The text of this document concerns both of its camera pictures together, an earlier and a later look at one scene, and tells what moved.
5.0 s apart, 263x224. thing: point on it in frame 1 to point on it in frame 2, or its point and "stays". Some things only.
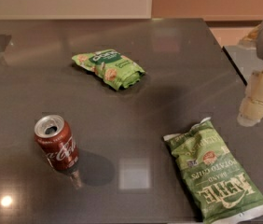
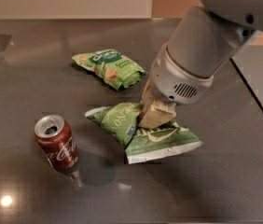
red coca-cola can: (58, 142) stays
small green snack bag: (115, 67) stays
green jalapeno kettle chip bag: (221, 190) to (121, 122)
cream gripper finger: (256, 105) to (157, 114)
